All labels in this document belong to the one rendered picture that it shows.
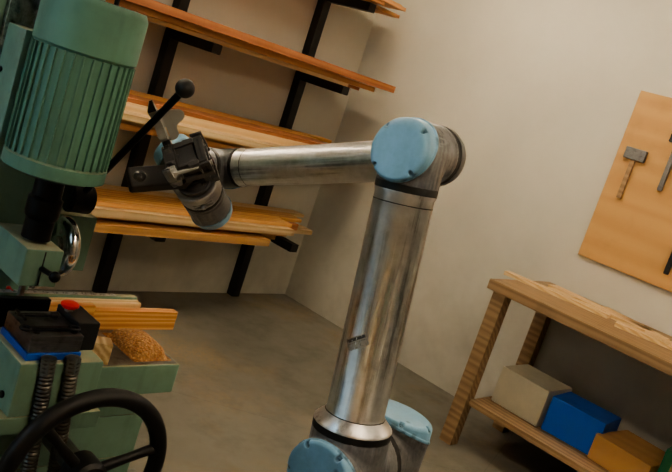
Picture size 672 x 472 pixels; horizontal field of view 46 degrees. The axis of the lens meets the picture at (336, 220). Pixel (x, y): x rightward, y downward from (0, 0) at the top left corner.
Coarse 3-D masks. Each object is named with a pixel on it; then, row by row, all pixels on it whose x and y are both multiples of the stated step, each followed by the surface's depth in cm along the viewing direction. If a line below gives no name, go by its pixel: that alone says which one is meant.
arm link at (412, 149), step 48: (384, 144) 139; (432, 144) 136; (384, 192) 140; (432, 192) 140; (384, 240) 140; (384, 288) 141; (384, 336) 142; (336, 384) 145; (384, 384) 144; (336, 432) 142; (384, 432) 145
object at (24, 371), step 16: (0, 336) 125; (0, 352) 123; (16, 352) 122; (0, 368) 123; (16, 368) 119; (32, 368) 120; (80, 368) 126; (96, 368) 128; (0, 384) 122; (16, 384) 119; (32, 384) 121; (80, 384) 127; (96, 384) 129; (0, 400) 122; (16, 400) 120; (32, 400) 122; (16, 416) 121
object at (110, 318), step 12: (96, 312) 154; (108, 312) 156; (120, 312) 158; (132, 312) 160; (144, 312) 162; (156, 312) 164; (168, 312) 167; (108, 324) 157; (120, 324) 159; (132, 324) 161; (144, 324) 163; (156, 324) 165; (168, 324) 168
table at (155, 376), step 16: (112, 352) 148; (112, 368) 142; (128, 368) 144; (144, 368) 147; (160, 368) 150; (176, 368) 152; (112, 384) 143; (128, 384) 146; (144, 384) 148; (160, 384) 151; (0, 416) 120; (80, 416) 129; (96, 416) 131; (0, 432) 120; (16, 432) 122
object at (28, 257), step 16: (0, 224) 144; (16, 224) 147; (0, 240) 143; (16, 240) 139; (0, 256) 142; (16, 256) 138; (32, 256) 137; (48, 256) 139; (16, 272) 138; (32, 272) 138
